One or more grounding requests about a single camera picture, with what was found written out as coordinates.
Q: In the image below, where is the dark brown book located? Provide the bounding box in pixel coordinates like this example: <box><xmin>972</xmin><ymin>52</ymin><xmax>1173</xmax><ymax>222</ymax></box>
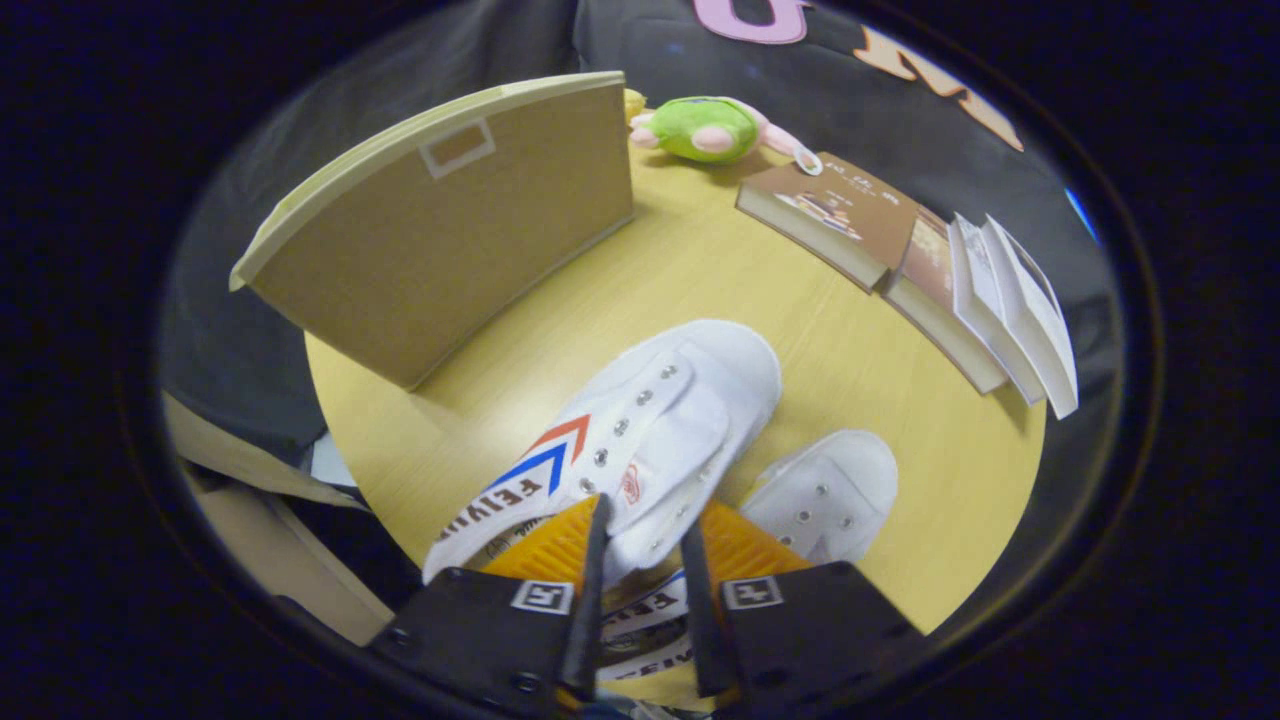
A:
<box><xmin>880</xmin><ymin>205</ymin><xmax>1011</xmax><ymax>396</ymax></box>

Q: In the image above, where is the white canvas shoe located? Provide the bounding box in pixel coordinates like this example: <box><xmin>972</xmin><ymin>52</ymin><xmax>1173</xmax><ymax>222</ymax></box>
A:
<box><xmin>422</xmin><ymin>319</ymin><xmax>783</xmax><ymax>683</ymax></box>
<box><xmin>740</xmin><ymin>430</ymin><xmax>899</xmax><ymax>566</ymax></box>

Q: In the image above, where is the green and pink plush toy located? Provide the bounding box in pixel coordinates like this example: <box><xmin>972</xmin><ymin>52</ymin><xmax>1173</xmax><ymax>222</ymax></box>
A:
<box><xmin>630</xmin><ymin>96</ymin><xmax>823</xmax><ymax>176</ymax></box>

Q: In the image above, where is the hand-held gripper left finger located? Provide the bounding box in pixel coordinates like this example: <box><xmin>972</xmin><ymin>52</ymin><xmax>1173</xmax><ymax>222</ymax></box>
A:
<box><xmin>363</xmin><ymin>492</ymin><xmax>613</xmax><ymax>719</ymax></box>

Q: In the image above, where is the beige fabric storage box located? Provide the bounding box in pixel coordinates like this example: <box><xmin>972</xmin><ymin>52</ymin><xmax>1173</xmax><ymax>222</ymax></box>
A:
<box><xmin>230</xmin><ymin>70</ymin><xmax>636</xmax><ymax>391</ymax></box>

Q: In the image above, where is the black backdrop cloth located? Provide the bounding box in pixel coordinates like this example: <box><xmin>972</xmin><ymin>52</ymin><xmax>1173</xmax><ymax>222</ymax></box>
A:
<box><xmin>160</xmin><ymin>0</ymin><xmax>1116</xmax><ymax>466</ymax></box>

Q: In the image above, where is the brown illustrated book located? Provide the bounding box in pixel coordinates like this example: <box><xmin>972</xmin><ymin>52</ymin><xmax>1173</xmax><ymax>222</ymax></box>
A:
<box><xmin>737</xmin><ymin>152</ymin><xmax>919</xmax><ymax>293</ymax></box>

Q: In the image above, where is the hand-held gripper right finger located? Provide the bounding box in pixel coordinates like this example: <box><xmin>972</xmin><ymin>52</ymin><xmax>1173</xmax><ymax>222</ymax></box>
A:
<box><xmin>680</xmin><ymin>502</ymin><xmax>926</xmax><ymax>716</ymax></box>

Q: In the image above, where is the brown cardboard box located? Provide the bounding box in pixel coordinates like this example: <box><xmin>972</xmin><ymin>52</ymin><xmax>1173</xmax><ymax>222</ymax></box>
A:
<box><xmin>163</xmin><ymin>392</ymin><xmax>399</xmax><ymax>646</ymax></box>

